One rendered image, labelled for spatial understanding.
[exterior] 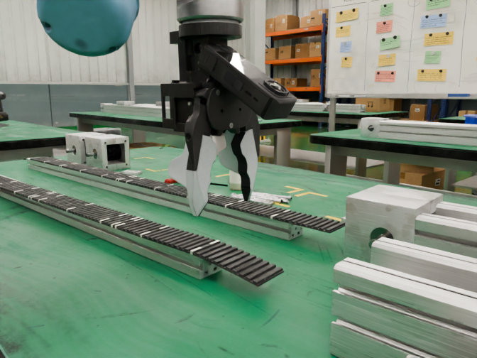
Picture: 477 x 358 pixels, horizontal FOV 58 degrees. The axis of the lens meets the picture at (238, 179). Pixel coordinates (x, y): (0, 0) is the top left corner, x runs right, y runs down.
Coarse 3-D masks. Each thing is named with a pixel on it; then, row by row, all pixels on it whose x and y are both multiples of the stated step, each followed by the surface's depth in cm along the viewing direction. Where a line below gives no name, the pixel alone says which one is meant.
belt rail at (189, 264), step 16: (0, 192) 95; (32, 208) 84; (48, 208) 81; (80, 224) 72; (96, 224) 68; (112, 240) 66; (128, 240) 64; (144, 240) 60; (160, 256) 58; (176, 256) 56; (192, 256) 53; (192, 272) 54; (208, 272) 54
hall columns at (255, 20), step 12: (252, 0) 817; (264, 0) 810; (252, 12) 822; (264, 12) 814; (252, 24) 826; (264, 24) 819; (252, 36) 830; (264, 36) 824; (252, 48) 835; (264, 48) 828; (252, 60) 839; (264, 60) 833; (264, 72) 838
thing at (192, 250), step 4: (208, 240) 57; (212, 240) 57; (216, 240) 57; (196, 244) 55; (200, 244) 55; (204, 244) 56; (208, 244) 55; (212, 244) 56; (188, 248) 54; (192, 248) 54; (196, 248) 55; (200, 248) 54; (204, 248) 55; (188, 252) 54; (192, 252) 53; (196, 252) 53
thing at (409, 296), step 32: (384, 256) 41; (416, 256) 39; (448, 256) 38; (352, 288) 37; (384, 288) 34; (416, 288) 32; (448, 288) 32; (352, 320) 36; (384, 320) 34; (416, 320) 32; (448, 320) 32; (352, 352) 36; (384, 352) 34; (416, 352) 34; (448, 352) 31
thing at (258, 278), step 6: (270, 264) 51; (264, 270) 50; (270, 270) 50; (276, 270) 50; (282, 270) 51; (252, 276) 48; (258, 276) 49; (264, 276) 48; (270, 276) 49; (252, 282) 47; (258, 282) 47; (264, 282) 48
